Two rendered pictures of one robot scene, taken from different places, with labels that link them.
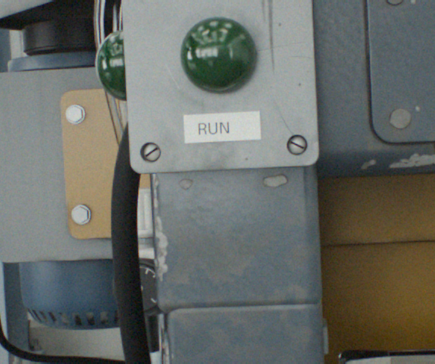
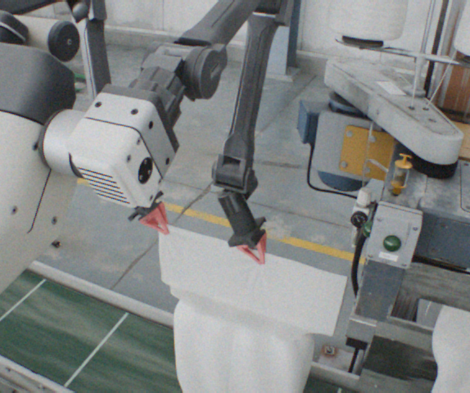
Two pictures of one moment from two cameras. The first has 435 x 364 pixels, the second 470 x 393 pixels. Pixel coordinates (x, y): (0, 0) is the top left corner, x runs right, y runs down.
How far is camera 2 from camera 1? 0.55 m
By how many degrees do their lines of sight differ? 32
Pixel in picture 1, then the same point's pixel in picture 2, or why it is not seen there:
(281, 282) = (393, 274)
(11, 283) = (291, 36)
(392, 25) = (440, 231)
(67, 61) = (350, 109)
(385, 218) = not seen: hidden behind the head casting
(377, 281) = not seen: hidden behind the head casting
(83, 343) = (319, 69)
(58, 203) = (337, 157)
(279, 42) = (407, 244)
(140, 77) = (372, 241)
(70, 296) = (334, 181)
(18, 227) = (323, 160)
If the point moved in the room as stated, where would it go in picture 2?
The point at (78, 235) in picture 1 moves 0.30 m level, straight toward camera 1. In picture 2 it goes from (341, 169) to (344, 239)
